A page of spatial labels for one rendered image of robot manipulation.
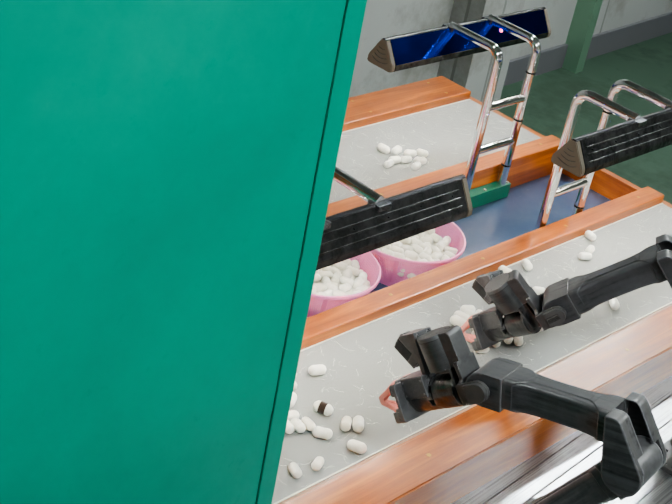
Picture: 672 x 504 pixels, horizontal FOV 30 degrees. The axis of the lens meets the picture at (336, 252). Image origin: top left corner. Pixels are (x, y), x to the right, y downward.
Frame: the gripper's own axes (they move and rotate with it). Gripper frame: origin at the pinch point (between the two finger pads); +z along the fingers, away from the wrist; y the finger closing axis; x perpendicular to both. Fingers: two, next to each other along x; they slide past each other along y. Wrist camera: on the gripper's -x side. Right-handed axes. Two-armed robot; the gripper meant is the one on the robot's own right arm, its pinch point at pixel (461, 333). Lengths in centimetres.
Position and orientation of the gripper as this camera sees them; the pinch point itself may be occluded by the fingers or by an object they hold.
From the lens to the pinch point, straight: 257.1
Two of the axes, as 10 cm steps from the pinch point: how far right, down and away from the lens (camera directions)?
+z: -6.3, 1.9, 7.5
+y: -7.1, 2.4, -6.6
